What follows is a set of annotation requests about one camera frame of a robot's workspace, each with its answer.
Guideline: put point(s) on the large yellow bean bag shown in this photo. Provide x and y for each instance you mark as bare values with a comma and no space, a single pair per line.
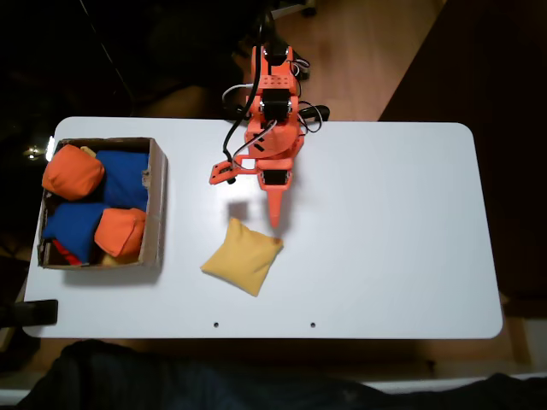
243,256

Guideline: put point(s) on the cardboard box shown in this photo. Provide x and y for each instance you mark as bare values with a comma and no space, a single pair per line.
156,205

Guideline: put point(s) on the blue bean bag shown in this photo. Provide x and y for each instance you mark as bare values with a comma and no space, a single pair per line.
126,179
70,226

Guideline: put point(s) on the orange bean bag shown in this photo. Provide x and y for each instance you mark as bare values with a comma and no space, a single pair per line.
121,232
72,173

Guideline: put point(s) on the red bean bag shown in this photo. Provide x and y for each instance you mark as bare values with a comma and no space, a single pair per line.
66,253

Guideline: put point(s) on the office chair base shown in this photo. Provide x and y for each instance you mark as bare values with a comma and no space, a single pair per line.
295,6

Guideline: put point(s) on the person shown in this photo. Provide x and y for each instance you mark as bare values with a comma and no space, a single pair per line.
171,384

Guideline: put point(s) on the dark brown furniture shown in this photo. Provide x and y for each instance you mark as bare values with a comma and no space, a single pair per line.
478,128

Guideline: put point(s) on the black flat table clamp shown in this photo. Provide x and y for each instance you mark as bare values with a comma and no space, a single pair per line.
30,312

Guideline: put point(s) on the orange gripper camera mount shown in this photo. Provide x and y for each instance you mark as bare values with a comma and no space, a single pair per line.
220,173

